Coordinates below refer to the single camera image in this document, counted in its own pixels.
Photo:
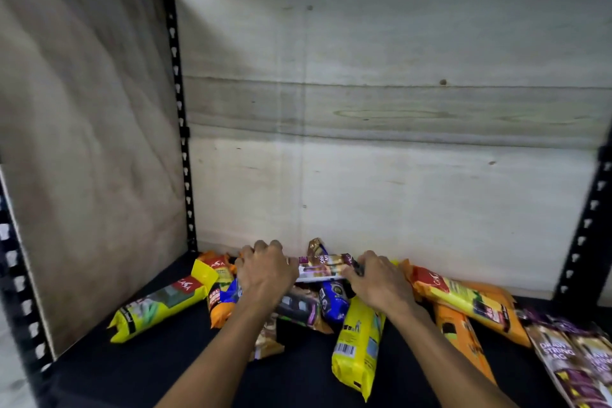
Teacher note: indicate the yellow green garbage bag packet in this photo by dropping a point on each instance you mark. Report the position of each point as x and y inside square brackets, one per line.
[158, 303]

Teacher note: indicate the person's right forearm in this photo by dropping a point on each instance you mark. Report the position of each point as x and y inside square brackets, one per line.
[444, 360]

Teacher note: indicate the person's left hand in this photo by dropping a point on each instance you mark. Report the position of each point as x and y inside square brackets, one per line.
[265, 274]

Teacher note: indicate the yellow packet with barcode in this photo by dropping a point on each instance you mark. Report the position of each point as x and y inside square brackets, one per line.
[357, 350]

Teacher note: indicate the plywood side panel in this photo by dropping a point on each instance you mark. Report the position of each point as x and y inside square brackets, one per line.
[91, 144]

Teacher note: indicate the person's right thumb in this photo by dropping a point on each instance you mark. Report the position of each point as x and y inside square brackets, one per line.
[351, 274]

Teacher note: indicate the blue biscuit packet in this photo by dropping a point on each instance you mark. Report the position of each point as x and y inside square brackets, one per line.
[333, 300]

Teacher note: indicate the dark grey snack packet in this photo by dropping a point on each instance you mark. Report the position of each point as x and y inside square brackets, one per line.
[301, 308]

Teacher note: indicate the person's left fingers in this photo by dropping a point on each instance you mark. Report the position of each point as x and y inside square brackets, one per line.
[261, 247]

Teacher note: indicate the person's right hand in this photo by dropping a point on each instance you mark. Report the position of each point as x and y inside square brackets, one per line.
[382, 284]

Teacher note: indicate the brown and purple snack packet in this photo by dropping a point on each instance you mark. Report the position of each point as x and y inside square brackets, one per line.
[321, 267]

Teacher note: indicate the brown gold snack packet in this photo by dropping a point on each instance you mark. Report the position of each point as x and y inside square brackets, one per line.
[267, 340]

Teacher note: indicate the person's left forearm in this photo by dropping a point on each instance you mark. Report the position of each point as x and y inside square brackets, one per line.
[224, 355]

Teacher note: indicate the orange snack packet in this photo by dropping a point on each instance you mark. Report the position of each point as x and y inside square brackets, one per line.
[221, 293]

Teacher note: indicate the small brown packet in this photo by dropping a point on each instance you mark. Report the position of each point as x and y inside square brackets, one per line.
[316, 246]

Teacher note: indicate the yellow orange long packet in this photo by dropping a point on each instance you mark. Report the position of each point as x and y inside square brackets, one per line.
[466, 298]

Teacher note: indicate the black perforated metal rack post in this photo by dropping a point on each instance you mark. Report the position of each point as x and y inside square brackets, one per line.
[19, 297]
[587, 235]
[178, 101]

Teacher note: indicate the plywood back panel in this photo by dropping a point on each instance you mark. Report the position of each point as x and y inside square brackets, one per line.
[382, 111]

